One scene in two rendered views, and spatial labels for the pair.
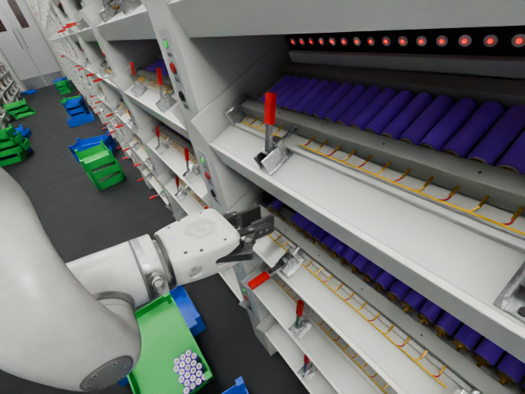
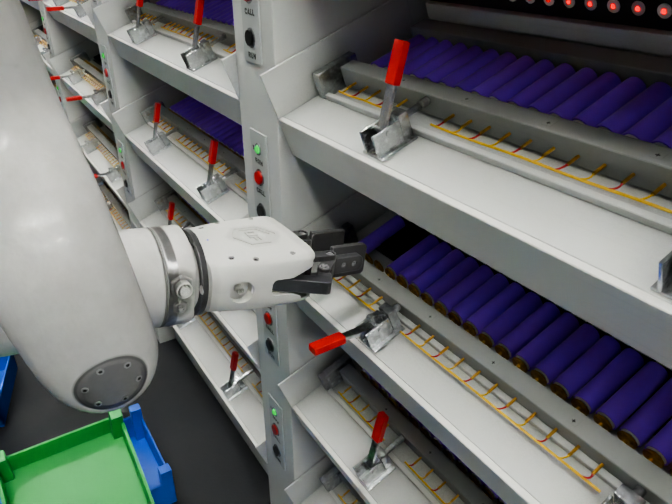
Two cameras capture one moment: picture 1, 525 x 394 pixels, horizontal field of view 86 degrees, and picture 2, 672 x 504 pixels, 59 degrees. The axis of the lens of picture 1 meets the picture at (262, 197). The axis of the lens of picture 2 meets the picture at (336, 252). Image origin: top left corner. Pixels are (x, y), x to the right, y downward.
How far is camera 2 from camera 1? 0.17 m
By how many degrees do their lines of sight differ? 7
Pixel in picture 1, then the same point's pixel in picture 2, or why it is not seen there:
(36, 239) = (77, 152)
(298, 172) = (423, 159)
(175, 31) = not seen: outside the picture
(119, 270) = (134, 258)
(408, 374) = (549, 480)
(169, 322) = (109, 473)
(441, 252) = (602, 244)
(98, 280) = not seen: hidden behind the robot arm
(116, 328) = (143, 311)
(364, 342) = (487, 441)
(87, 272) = not seen: hidden behind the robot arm
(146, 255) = (174, 247)
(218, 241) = (282, 253)
